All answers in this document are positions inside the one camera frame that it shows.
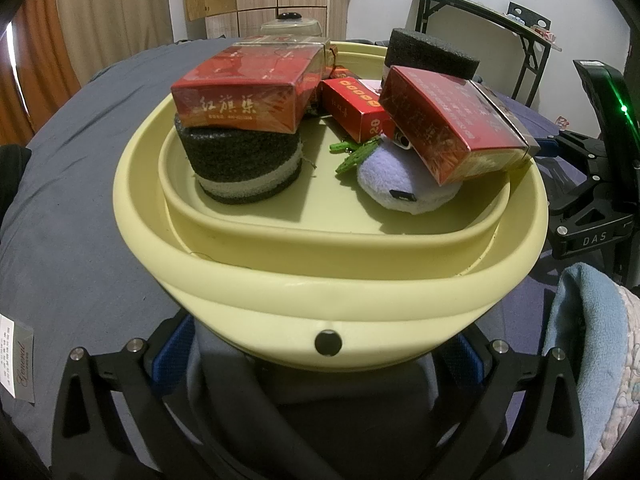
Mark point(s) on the white printed label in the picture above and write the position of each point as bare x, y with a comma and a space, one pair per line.
15, 360

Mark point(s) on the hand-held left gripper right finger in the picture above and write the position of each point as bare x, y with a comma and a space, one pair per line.
465, 365

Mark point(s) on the red white cigarette box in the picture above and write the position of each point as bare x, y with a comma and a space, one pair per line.
350, 102

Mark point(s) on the purple plush toy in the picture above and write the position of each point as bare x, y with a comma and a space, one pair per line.
395, 175

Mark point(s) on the black folding table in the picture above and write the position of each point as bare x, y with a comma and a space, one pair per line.
475, 0

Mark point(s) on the pink packet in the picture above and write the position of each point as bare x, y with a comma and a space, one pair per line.
545, 32

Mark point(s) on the black clothing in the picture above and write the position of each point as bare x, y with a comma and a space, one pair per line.
10, 170

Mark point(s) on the pale patterned blanket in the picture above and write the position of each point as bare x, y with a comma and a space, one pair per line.
625, 385

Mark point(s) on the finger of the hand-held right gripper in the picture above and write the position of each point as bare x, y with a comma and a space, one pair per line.
600, 205
549, 147

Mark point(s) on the small lidded jar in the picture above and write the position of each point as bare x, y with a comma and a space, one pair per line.
290, 25

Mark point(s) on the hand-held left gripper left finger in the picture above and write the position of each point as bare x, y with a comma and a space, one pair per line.
162, 365

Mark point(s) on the dark red carton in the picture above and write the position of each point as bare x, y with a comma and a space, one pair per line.
235, 85

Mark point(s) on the small red white card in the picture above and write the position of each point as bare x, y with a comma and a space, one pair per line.
562, 121

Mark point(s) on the red silver cigarette carton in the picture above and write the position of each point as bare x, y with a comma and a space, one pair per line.
440, 115

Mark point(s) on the grey blanket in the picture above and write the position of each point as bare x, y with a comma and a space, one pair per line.
75, 185

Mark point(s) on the yellow collapsible basin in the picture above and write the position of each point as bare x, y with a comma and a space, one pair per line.
280, 300

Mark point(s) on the black board with holes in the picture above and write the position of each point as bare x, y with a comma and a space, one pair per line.
515, 10

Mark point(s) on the light blue fleece blanket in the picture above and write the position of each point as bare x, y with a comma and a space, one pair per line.
585, 310

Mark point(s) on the black grey sponge cylinder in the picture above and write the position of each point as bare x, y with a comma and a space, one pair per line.
425, 52
235, 160

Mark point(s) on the orange curtain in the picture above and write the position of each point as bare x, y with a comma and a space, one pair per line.
45, 60

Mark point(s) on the beige curtain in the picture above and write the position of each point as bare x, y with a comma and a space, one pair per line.
110, 10

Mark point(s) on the bright red gold carton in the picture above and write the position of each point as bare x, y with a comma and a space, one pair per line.
345, 72

